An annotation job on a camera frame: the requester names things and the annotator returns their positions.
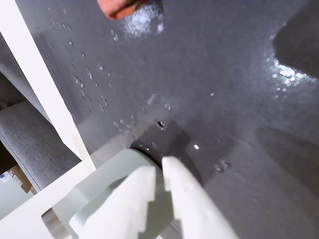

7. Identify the pale green steel-rimmed mug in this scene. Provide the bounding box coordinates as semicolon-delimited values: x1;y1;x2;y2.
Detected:
41;148;175;239

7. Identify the small red cube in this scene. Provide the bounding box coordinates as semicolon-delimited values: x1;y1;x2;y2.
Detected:
97;0;148;21

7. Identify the grey fabric sofa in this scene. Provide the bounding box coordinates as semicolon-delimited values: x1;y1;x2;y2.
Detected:
0;32;83;193

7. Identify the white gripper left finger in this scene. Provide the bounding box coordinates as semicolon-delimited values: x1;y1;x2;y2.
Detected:
83;165;157;239

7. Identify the dark grey table mat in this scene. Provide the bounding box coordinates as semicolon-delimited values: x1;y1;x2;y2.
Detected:
14;0;319;239

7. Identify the brown cardboard box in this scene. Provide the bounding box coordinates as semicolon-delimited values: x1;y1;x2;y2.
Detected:
0;163;33;195

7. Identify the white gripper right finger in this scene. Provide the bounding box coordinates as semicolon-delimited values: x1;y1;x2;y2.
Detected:
161;155;239;239

